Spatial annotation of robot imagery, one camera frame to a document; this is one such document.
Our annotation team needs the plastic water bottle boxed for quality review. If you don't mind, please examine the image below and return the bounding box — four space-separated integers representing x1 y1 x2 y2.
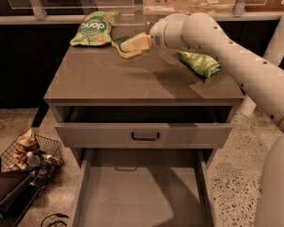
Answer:
26 151 41 168

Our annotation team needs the dark bin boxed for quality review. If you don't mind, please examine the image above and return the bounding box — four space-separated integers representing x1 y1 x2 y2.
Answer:
0 157 38 227

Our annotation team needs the grey drawer cabinet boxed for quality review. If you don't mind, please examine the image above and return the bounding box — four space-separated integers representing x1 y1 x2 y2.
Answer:
43 13 245 167

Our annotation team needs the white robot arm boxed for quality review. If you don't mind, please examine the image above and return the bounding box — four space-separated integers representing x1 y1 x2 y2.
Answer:
149 12 284 227

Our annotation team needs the black cable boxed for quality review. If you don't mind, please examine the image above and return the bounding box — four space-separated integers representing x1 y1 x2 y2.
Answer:
40 213 70 227

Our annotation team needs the green chip bag with logo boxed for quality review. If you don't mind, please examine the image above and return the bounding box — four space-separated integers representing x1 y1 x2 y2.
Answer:
70 10 119 46

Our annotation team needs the open grey middle drawer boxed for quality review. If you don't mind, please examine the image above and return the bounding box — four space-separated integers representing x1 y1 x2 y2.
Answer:
69 148 219 227

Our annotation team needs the green and yellow sponge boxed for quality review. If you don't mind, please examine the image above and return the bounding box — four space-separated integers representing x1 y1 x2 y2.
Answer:
112 36 141 59

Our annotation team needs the green snack bag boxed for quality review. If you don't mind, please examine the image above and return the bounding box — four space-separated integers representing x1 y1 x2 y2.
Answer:
177 50 222 79

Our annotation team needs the wire basket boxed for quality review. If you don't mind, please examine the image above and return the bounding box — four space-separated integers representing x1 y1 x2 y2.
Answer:
1 135 63 188

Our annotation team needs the grey top drawer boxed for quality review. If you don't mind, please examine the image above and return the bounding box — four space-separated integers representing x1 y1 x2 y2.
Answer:
54 106 234 149

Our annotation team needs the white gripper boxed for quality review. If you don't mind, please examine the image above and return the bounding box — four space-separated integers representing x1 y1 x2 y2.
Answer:
120 18 169 52

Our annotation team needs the crumpled paper bag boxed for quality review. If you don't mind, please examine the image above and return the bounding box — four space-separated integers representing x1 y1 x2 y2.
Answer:
12 130 40 169

